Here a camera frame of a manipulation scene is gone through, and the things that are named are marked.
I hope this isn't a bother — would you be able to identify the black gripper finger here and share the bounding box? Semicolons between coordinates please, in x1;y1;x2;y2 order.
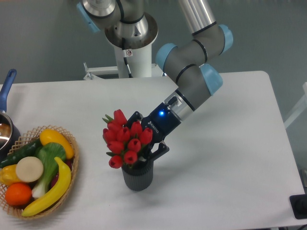
125;111;143;128
138;141;169;163

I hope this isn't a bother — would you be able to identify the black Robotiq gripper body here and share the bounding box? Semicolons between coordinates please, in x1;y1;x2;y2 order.
141;103;181;143

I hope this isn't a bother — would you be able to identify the red tulip bouquet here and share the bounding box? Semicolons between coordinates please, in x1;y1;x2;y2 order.
102;109;153;169

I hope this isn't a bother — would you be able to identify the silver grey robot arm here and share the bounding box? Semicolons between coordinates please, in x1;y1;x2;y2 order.
77;0;233;168

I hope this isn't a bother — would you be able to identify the dark grey ribbed vase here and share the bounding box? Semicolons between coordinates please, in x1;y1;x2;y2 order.
121;160;154;191

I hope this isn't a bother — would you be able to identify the dark red fruit toy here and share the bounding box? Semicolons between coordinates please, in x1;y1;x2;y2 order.
49;160;73;189

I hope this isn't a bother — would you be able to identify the yellow squash toy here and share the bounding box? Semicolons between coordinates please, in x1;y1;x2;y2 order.
39;129;74;160

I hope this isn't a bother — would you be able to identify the yellow plastic banana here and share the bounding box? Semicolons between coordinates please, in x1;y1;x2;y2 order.
21;157;71;217

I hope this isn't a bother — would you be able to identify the green white bok choy toy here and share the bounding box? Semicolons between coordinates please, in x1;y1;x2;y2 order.
32;142;66;199

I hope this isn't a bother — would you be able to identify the woven wicker basket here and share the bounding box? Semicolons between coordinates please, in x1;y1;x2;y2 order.
0;125;79;220

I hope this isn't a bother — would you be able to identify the green cucumber toy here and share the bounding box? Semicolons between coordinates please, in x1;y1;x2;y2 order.
0;138;42;168

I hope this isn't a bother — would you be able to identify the beige round disc toy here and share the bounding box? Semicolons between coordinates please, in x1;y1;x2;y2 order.
15;157;44;183

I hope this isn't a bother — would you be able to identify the yellow bell pepper toy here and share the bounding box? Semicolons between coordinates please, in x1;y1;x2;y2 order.
0;164;22;186

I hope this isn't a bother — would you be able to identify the orange plastic fruit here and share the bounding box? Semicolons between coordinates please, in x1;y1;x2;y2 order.
5;183;32;206

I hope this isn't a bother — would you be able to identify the black device at table edge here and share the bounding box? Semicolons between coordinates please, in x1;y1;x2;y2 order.
289;194;307;219

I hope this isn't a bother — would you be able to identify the white metal mounting bracket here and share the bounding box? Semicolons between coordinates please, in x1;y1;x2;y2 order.
83;62;166;80

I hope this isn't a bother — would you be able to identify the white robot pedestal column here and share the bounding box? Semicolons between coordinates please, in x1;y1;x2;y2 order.
114;45;152;78

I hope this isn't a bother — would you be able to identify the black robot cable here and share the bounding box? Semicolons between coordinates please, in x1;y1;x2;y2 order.
121;37;133;79

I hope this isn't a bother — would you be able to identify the blue handled steel saucepan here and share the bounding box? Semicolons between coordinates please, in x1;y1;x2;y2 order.
0;69;20;161

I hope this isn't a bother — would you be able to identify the white frame at right edge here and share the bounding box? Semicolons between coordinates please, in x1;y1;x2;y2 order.
284;82;307;129

